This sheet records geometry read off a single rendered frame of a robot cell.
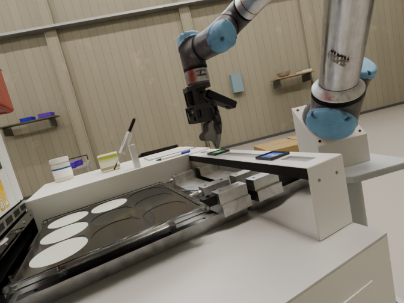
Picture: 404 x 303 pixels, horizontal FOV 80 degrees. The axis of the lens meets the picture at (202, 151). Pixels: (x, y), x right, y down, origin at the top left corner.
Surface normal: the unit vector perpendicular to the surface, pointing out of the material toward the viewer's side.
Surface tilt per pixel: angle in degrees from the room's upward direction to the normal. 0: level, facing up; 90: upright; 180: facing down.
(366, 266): 90
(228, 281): 0
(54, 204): 90
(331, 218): 90
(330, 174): 90
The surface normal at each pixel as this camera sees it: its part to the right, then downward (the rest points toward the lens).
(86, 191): 0.42, 0.03
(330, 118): -0.46, 0.80
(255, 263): -0.22, -0.96
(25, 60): 0.15, 0.11
